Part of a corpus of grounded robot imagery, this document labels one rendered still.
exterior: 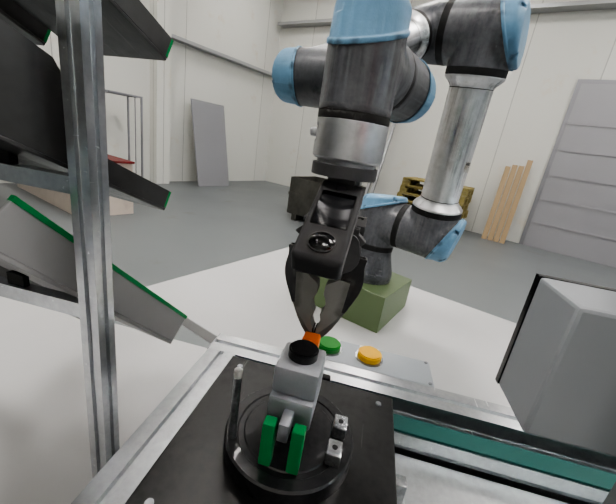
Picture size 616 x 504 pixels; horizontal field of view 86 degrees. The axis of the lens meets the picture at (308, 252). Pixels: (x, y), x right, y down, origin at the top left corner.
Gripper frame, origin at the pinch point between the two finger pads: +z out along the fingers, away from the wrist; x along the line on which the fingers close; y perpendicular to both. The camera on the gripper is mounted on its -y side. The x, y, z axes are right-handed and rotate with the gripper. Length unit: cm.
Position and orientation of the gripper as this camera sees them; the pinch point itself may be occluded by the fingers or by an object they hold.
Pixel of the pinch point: (313, 333)
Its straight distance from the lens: 41.6
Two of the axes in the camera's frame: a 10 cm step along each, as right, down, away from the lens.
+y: 2.1, -2.8, 9.4
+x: -9.7, -2.0, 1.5
